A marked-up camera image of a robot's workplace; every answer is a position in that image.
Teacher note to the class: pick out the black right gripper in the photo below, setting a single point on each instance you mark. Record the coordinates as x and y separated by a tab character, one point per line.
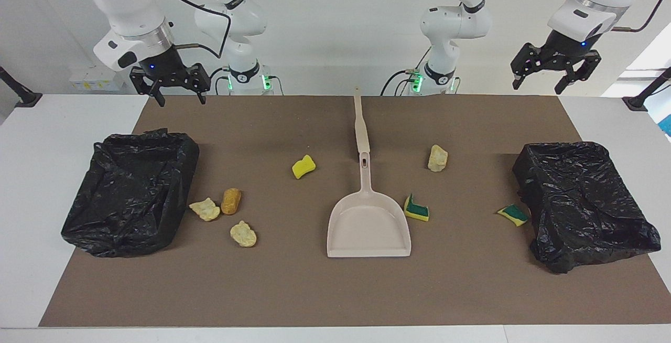
168	73

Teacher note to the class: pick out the beige hand brush black bristles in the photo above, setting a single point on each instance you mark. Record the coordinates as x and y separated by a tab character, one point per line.
361	133

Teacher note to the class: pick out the brown bread roll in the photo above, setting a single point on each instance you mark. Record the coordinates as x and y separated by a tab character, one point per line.
230	201

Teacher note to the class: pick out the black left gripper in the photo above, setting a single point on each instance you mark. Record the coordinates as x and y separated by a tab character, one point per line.
555	54

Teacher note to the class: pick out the white background box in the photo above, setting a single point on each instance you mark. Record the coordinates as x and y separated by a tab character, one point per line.
97	78

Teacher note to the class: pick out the brown table mat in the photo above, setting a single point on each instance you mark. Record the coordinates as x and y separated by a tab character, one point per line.
314	290

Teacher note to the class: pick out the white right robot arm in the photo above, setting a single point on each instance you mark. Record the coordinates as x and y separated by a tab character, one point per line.
131	2

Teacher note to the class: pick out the pale crumpled bread chunk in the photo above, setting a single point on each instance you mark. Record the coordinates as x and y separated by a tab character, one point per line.
244	234

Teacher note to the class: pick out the beige plastic dustpan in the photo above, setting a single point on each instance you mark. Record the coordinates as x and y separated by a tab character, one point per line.
367	227

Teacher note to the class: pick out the pale rock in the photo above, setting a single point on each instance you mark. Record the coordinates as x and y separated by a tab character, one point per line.
437	158

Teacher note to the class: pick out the pale yellow crumpled lump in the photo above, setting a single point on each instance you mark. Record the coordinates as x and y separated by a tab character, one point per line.
205	210

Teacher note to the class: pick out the all yellow sponge piece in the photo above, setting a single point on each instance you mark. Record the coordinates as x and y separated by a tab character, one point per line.
303	167

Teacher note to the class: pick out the blue background object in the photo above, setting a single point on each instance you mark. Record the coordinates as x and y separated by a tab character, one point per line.
667	122

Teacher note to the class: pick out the black bag lined trash bin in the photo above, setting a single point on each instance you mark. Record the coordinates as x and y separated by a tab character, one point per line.
131	196
582	206

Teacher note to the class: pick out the black clamp stand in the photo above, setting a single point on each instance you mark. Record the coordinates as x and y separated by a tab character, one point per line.
637	103
26	97

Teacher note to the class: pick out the green yellow sponge piece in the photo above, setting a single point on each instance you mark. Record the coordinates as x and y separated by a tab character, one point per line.
513	214
417	210

